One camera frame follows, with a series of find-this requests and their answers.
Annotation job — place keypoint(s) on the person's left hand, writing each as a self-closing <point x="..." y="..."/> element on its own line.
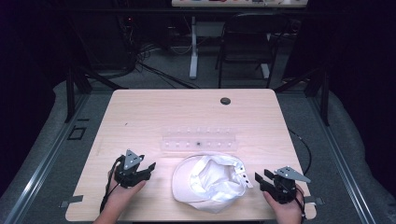
<point x="120" y="199"/>

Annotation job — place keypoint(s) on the white desk leg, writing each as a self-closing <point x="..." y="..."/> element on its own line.
<point x="194" y="53"/>

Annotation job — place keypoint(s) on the black table grommet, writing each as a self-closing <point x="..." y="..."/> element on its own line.
<point x="225" y="101"/>

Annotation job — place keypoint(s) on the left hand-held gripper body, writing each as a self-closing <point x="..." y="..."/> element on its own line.
<point x="126" y="177"/>

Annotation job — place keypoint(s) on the clear acrylic rack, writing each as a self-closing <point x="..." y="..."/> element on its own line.
<point x="199" y="143"/>

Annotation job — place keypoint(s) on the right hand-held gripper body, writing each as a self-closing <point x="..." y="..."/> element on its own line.
<point x="285" y="186"/>

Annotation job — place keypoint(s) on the white cap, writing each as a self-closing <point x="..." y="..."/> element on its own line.
<point x="208" y="183"/>

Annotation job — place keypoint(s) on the black metal stand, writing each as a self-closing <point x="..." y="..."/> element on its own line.
<point x="323" y="93"/>
<point x="71" y="90"/>

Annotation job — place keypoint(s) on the black chair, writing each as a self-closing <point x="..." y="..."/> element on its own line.
<point x="249" y="46"/>

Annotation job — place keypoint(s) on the grey metal table bracket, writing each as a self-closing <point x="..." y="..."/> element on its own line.
<point x="314" y="200"/>
<point x="71" y="200"/>

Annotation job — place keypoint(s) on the person's right hand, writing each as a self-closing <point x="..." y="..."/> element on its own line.
<point x="288" y="213"/>

